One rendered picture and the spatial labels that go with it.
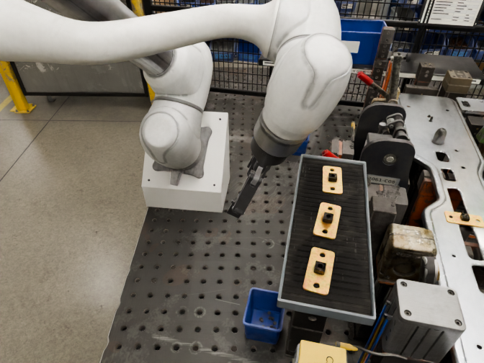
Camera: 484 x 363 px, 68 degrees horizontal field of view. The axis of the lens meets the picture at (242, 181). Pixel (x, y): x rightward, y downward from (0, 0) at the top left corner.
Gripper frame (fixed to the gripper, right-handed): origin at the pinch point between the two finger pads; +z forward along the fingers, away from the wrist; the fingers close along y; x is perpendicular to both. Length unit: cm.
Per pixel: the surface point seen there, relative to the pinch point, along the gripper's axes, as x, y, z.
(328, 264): -15.4, -18.5, -20.2
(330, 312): -16.4, -26.3, -22.4
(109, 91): 128, 147, 190
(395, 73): -29, 59, -4
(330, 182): -14.3, 1.0, -14.5
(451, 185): -50, 26, -4
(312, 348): -14.6, -32.0, -23.1
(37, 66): 184, 134, 184
